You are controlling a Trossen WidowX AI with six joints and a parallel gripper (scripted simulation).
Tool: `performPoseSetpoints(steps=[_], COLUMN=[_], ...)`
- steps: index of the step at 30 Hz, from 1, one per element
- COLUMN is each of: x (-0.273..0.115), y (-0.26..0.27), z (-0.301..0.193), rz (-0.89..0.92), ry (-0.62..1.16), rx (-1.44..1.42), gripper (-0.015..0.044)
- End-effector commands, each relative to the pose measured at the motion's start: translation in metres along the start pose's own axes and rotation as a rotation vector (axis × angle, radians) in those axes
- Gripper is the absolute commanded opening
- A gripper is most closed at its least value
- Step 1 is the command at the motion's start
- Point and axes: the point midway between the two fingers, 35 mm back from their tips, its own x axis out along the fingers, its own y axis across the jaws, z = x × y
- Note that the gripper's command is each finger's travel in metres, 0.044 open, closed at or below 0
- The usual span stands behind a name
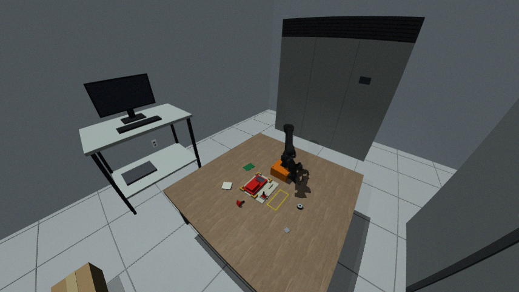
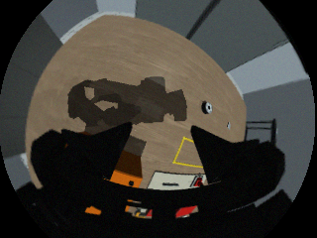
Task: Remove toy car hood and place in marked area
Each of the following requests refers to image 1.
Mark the green flat square patch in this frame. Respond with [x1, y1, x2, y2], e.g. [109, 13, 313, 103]
[243, 163, 255, 171]

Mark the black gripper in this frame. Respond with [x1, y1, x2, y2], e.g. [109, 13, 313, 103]
[287, 165, 297, 183]

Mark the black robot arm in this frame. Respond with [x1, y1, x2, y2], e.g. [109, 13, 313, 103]
[280, 124, 303, 171]

